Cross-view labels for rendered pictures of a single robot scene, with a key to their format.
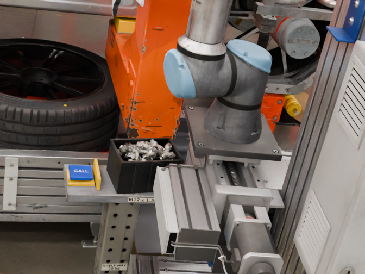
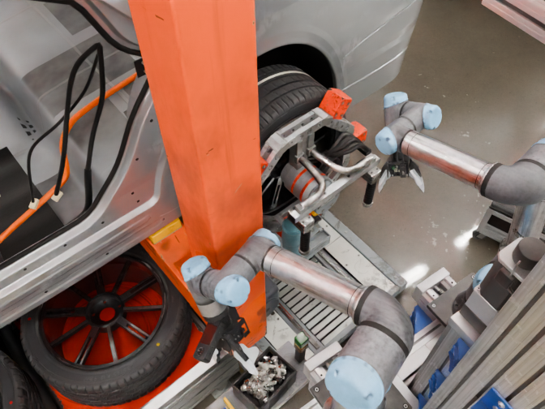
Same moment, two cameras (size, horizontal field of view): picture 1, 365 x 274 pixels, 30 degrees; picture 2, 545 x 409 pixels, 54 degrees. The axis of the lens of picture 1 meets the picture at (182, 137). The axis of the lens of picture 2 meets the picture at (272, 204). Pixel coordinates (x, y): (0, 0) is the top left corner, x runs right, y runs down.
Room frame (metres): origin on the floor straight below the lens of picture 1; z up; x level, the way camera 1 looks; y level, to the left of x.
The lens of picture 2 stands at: (1.22, 0.30, 2.47)
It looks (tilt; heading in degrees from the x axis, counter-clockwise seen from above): 54 degrees down; 338
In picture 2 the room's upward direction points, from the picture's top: 1 degrees counter-clockwise
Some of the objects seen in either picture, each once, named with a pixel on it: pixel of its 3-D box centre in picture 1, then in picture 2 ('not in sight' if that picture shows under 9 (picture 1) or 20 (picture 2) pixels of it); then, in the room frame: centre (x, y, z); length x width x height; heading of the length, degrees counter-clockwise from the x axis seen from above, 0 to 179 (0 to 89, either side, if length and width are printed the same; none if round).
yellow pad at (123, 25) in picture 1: (133, 22); (158, 221); (2.52, 0.28, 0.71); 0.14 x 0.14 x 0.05; 18
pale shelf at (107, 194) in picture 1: (133, 184); (259, 393); (1.81, 0.12, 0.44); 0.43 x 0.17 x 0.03; 108
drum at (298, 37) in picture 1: (292, 31); (309, 185); (2.35, -0.31, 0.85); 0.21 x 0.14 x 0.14; 18
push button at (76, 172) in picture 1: (80, 174); not in sight; (1.76, 0.28, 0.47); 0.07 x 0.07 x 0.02; 18
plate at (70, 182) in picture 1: (80, 177); not in sight; (1.76, 0.28, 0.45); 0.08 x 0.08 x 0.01; 18
